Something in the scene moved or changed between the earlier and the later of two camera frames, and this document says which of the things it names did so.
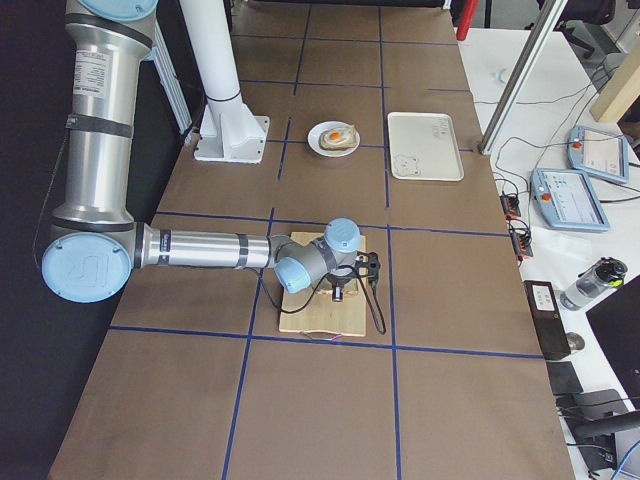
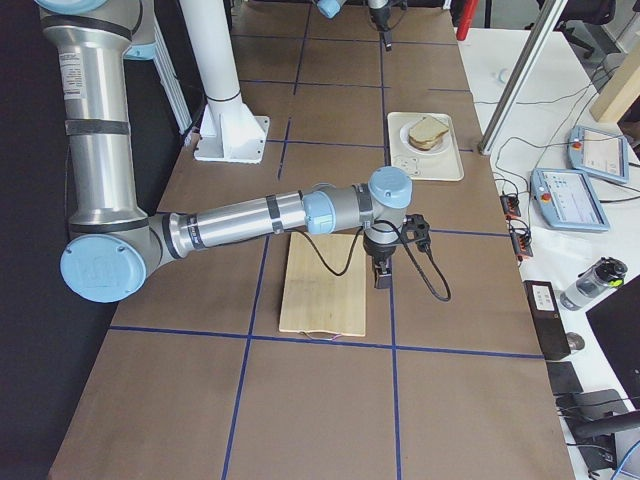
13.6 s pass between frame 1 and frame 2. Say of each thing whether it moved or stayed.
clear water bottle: stayed
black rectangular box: stayed
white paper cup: stayed
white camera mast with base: stayed
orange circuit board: stayed
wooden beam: stayed
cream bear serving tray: stayed
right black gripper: moved
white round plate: moved
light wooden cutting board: stayed
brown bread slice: moved
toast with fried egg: moved
